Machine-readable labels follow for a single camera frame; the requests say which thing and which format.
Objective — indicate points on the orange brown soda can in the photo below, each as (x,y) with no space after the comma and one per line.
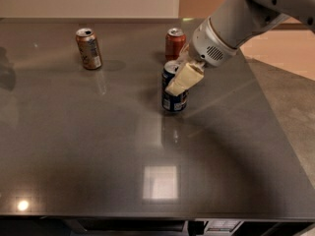
(88,48)

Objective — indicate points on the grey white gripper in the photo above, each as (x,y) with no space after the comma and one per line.
(208,45)

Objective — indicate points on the red coke can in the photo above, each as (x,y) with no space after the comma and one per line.
(174,41)

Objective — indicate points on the label plate under table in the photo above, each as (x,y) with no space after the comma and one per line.
(222,225)

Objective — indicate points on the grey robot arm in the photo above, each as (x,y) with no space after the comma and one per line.
(233,23)

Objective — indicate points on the blue pepsi can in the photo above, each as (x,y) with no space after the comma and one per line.
(170,102)

